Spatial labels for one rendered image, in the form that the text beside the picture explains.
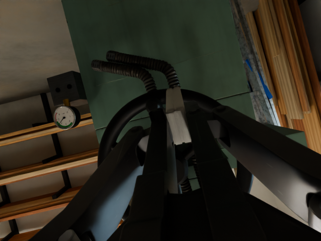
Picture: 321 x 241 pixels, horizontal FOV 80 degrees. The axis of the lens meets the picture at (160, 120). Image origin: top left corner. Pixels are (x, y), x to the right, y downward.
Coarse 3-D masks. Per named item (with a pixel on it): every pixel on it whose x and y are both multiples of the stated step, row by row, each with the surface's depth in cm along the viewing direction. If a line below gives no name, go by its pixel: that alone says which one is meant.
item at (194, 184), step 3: (189, 180) 44; (192, 180) 44; (195, 180) 44; (192, 183) 44; (195, 183) 44; (198, 183) 44; (192, 186) 44; (195, 186) 44; (198, 186) 44; (192, 189) 44; (195, 189) 44
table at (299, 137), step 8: (272, 128) 61; (280, 128) 58; (288, 128) 56; (288, 136) 49; (296, 136) 49; (304, 136) 49; (304, 144) 49; (224, 152) 52; (232, 160) 52; (192, 168) 44; (192, 176) 44
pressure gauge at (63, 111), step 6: (66, 102) 52; (60, 108) 50; (66, 108) 50; (72, 108) 51; (54, 114) 50; (60, 114) 50; (66, 114) 50; (72, 114) 50; (78, 114) 52; (54, 120) 50; (60, 120) 50; (66, 120) 50; (72, 120) 50; (78, 120) 52; (60, 126) 51; (66, 126) 50; (72, 126) 50
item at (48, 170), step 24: (48, 120) 292; (0, 144) 255; (0, 168) 302; (24, 168) 258; (48, 168) 245; (0, 192) 298; (72, 192) 271; (0, 216) 256; (0, 240) 291; (24, 240) 273
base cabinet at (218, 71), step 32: (64, 0) 54; (96, 0) 53; (128, 0) 52; (160, 0) 51; (192, 0) 50; (224, 0) 49; (96, 32) 54; (128, 32) 52; (160, 32) 51; (192, 32) 50; (224, 32) 50; (192, 64) 51; (224, 64) 50; (96, 96) 55; (128, 96) 54; (224, 96) 51; (96, 128) 56
